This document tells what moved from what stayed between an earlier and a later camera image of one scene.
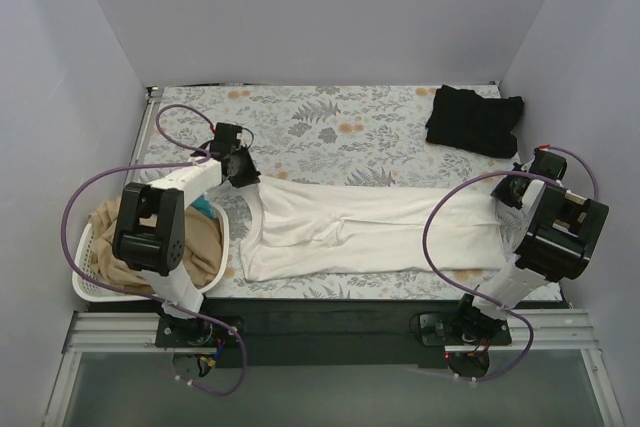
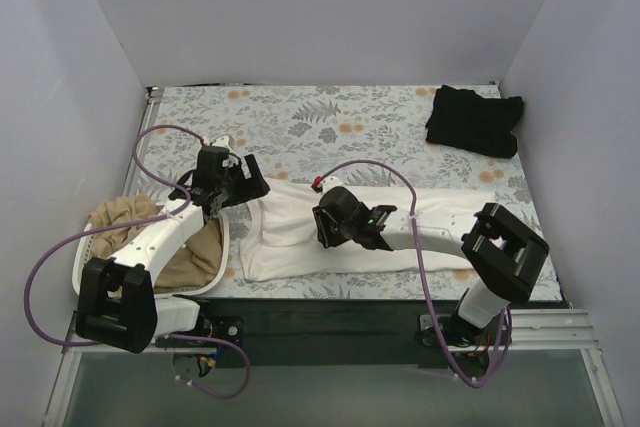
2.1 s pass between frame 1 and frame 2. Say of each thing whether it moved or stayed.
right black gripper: moved
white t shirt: stayed
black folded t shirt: stayed
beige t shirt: stayed
